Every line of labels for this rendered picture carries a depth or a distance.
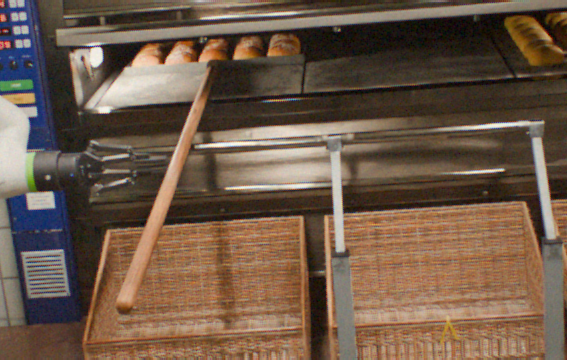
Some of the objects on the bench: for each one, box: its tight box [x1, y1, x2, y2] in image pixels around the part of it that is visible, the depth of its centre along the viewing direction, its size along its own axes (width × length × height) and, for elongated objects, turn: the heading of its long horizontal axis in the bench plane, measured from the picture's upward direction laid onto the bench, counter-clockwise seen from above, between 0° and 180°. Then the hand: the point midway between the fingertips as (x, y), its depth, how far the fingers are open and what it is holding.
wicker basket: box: [323, 201, 545, 360], centre depth 315 cm, size 49×56×28 cm
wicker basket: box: [82, 215, 311, 360], centre depth 319 cm, size 49×56×28 cm
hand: (151, 164), depth 276 cm, fingers closed
